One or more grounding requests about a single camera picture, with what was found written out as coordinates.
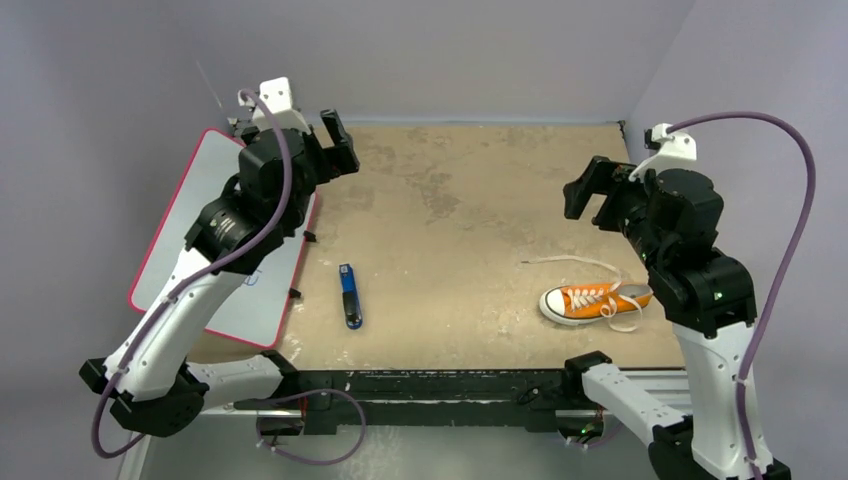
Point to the white shoelace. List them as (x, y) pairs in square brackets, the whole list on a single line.
[(613, 291)]

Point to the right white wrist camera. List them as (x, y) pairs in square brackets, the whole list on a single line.
[(670, 150)]

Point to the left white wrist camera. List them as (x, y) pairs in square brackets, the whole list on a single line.
[(277, 96)]

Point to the blue black stapler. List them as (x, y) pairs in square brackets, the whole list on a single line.
[(350, 298)]

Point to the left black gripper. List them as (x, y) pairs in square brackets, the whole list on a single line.
[(335, 160)]

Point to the orange canvas sneaker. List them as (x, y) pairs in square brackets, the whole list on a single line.
[(590, 303)]

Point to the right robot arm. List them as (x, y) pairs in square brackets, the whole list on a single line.
[(670, 220)]

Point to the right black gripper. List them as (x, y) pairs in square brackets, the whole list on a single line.
[(602, 195)]

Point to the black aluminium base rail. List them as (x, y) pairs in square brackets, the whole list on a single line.
[(541, 400)]

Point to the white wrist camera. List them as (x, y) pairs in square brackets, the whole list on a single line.
[(277, 96), (670, 150)]

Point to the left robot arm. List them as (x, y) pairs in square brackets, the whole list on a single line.
[(148, 385)]

